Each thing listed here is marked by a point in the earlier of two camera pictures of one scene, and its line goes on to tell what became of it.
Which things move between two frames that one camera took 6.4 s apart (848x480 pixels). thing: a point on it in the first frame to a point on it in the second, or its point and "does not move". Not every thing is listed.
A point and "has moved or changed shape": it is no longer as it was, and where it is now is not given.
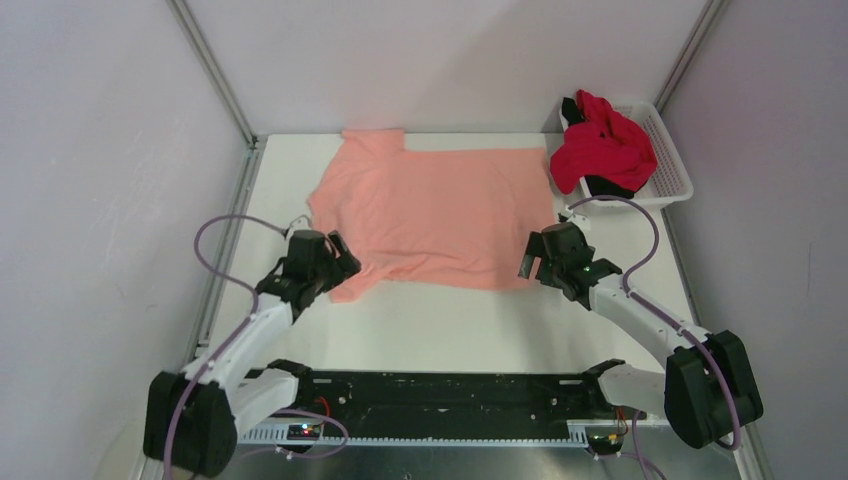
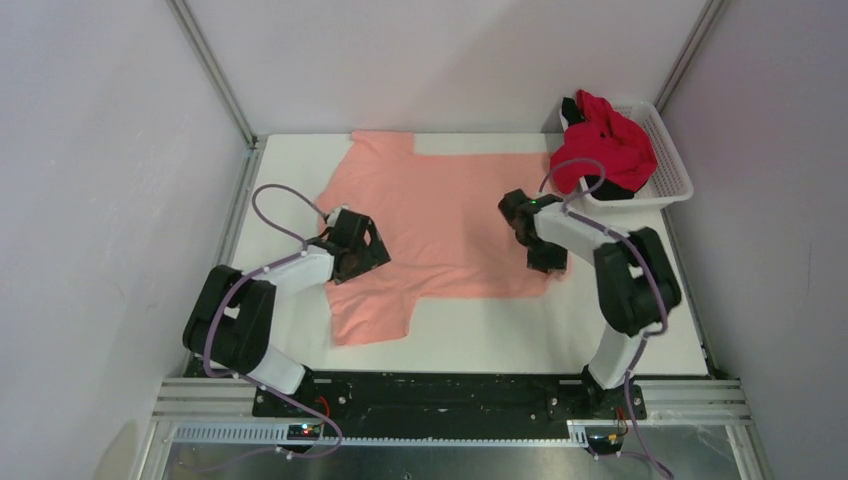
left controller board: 303,432 does not move
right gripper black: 537,247 to 557,260
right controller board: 604,444 does not move
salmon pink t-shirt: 445,218 has moved or changed shape
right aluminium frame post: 700,32 does not move
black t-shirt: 600,186 does not move
